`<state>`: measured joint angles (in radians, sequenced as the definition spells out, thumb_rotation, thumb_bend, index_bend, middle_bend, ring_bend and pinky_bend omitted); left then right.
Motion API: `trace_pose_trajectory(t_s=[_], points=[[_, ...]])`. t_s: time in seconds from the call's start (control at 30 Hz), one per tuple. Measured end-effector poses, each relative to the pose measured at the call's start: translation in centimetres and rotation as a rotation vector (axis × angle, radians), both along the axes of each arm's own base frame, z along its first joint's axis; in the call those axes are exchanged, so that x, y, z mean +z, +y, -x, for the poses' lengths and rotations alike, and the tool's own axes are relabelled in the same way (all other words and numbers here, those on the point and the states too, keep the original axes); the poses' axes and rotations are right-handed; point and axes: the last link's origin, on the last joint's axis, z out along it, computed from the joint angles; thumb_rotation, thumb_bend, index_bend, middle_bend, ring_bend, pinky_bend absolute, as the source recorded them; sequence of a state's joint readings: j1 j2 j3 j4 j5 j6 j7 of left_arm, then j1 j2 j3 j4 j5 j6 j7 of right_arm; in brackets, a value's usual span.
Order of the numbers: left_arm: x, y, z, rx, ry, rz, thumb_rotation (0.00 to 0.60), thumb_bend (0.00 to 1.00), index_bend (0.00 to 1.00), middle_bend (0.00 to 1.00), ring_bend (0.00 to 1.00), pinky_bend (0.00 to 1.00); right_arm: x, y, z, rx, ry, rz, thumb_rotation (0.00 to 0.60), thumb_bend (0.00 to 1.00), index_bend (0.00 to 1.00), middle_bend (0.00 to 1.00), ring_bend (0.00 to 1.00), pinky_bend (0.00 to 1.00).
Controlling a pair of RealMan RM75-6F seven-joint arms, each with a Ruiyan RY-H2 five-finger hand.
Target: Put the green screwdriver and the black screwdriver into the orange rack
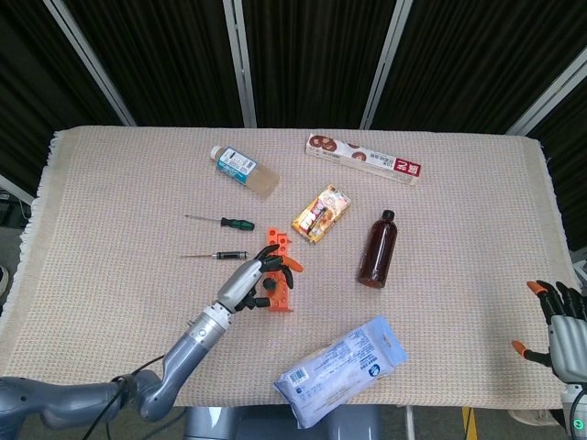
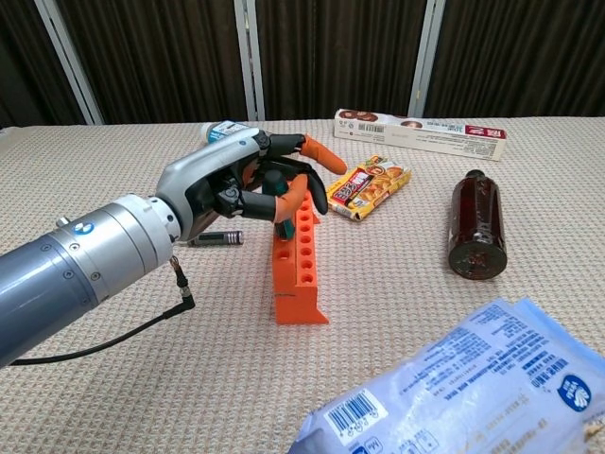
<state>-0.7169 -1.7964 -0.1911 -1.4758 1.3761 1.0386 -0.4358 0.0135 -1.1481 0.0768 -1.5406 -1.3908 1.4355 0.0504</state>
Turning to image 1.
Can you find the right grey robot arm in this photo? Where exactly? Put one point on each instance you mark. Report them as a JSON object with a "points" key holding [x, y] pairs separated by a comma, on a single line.
{"points": [[580, 412]]}

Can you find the long white biscuit box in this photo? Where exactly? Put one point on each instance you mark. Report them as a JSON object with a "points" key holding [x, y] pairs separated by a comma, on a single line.
{"points": [[367, 158]]}

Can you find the brown plastic bottle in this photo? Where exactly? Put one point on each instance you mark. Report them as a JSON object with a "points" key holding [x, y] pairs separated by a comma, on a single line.
{"points": [[378, 252]]}

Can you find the black metal precision screwdriver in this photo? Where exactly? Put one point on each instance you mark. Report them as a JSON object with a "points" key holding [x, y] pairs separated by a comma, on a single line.
{"points": [[231, 254]]}

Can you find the grey partition post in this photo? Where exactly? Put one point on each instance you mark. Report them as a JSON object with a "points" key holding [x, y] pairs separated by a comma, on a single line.
{"points": [[546, 103], [91, 64], [240, 64], [385, 64]]}

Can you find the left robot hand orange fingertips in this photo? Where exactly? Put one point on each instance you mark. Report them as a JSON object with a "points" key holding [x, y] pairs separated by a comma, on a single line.
{"points": [[240, 284]]}

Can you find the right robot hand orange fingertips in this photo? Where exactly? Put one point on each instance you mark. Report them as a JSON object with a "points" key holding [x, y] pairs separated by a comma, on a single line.
{"points": [[571, 344]]}

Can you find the clear bottle blue label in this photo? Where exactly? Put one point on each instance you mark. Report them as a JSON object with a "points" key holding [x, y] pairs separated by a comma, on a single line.
{"points": [[238, 167]]}

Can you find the white metal frame bar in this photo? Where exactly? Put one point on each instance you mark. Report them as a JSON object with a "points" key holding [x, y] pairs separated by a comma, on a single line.
{"points": [[18, 190]]}

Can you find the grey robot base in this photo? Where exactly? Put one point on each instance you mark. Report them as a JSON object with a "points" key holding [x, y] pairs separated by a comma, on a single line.
{"points": [[215, 424]]}

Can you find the orange screwdriver holder block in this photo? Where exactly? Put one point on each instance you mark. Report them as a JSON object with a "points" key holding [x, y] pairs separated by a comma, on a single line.
{"points": [[283, 300]]}

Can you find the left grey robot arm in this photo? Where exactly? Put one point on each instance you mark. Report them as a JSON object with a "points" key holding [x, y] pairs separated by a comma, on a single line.
{"points": [[192, 348]]}

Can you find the white round floor plate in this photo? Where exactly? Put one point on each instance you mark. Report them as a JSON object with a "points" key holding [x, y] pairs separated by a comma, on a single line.
{"points": [[527, 416]]}

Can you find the blue wet wipes pack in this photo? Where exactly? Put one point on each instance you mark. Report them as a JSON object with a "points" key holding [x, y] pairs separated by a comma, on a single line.
{"points": [[339, 371]]}

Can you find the yellow curry box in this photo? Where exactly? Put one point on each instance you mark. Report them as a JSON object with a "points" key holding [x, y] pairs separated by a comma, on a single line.
{"points": [[321, 215]]}

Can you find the beige woven tablecloth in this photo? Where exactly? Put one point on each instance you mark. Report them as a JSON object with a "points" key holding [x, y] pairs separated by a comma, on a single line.
{"points": [[413, 321]]}

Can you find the green black striped screwdriver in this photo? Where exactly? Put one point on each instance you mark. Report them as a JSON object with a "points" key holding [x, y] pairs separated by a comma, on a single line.
{"points": [[238, 224]]}

